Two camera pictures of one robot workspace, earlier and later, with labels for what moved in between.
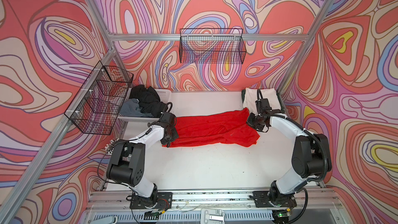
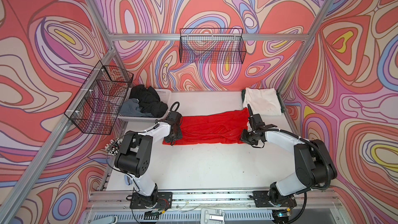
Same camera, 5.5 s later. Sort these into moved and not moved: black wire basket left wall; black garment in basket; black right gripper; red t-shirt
Moved: black right gripper
Not moved: black wire basket left wall; black garment in basket; red t-shirt
